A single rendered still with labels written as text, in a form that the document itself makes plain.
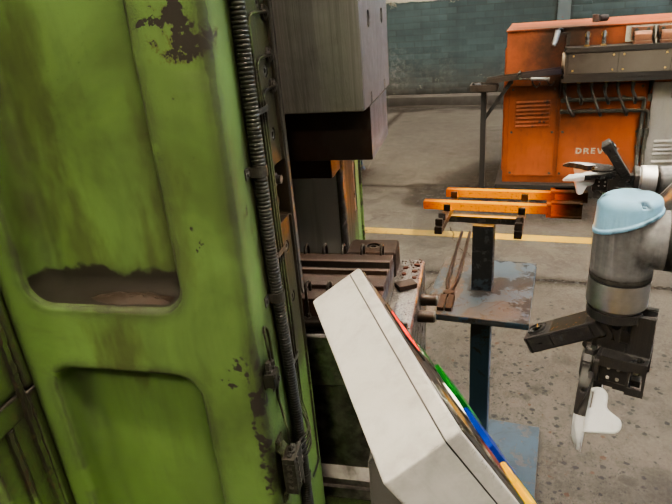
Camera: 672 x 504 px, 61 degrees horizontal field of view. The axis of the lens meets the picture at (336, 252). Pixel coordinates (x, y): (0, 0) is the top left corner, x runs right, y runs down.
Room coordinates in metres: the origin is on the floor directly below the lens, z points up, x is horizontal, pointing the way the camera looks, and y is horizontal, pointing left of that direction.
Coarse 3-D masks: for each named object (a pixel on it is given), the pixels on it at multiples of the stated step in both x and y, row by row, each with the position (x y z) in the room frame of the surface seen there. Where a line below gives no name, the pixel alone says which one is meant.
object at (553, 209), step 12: (432, 204) 1.60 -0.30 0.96; (456, 204) 1.57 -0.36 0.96; (468, 204) 1.56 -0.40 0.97; (480, 204) 1.55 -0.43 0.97; (492, 204) 1.54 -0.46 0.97; (504, 204) 1.53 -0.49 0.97; (516, 204) 1.52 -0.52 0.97; (528, 204) 1.51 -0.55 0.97; (540, 204) 1.50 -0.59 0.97; (552, 204) 1.48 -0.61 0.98; (564, 204) 1.46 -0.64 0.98; (576, 204) 1.45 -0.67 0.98; (552, 216) 1.48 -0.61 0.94; (564, 216) 1.47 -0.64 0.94; (576, 216) 1.46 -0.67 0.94
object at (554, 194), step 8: (448, 192) 1.70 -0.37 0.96; (464, 192) 1.68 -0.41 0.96; (472, 192) 1.67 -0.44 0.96; (480, 192) 1.67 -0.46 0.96; (488, 192) 1.66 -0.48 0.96; (496, 192) 1.65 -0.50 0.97; (504, 192) 1.64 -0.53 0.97; (512, 192) 1.63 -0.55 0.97; (520, 192) 1.62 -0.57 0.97; (528, 192) 1.61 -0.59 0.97; (536, 192) 1.61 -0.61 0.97; (544, 192) 1.60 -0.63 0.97; (552, 192) 1.58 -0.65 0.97; (560, 192) 1.58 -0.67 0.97; (568, 192) 1.57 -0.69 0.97; (584, 192) 1.56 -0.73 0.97; (568, 200) 1.57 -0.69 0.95; (576, 200) 1.56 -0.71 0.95; (584, 200) 1.56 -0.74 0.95
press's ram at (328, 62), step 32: (288, 0) 0.98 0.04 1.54; (320, 0) 0.97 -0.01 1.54; (352, 0) 0.96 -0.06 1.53; (384, 0) 1.22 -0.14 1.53; (288, 32) 0.98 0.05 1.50; (320, 32) 0.97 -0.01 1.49; (352, 32) 0.96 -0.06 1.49; (384, 32) 1.20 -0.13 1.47; (288, 64) 0.98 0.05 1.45; (320, 64) 0.97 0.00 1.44; (352, 64) 0.96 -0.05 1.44; (384, 64) 1.18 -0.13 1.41; (288, 96) 0.99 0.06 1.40; (320, 96) 0.97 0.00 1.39; (352, 96) 0.96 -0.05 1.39
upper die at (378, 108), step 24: (384, 96) 1.17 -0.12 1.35; (288, 120) 1.04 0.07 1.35; (312, 120) 1.03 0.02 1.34; (336, 120) 1.02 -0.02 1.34; (360, 120) 1.01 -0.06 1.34; (384, 120) 1.15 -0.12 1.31; (288, 144) 1.04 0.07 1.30; (312, 144) 1.03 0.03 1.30; (336, 144) 1.02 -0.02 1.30; (360, 144) 1.01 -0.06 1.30
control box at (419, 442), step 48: (336, 288) 0.68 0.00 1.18; (336, 336) 0.58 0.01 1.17; (384, 336) 0.54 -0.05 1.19; (384, 384) 0.47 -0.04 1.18; (432, 384) 0.44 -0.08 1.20; (384, 432) 0.41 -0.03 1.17; (432, 432) 0.38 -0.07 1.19; (384, 480) 0.36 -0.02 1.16; (432, 480) 0.36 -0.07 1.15; (480, 480) 0.37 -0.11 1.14
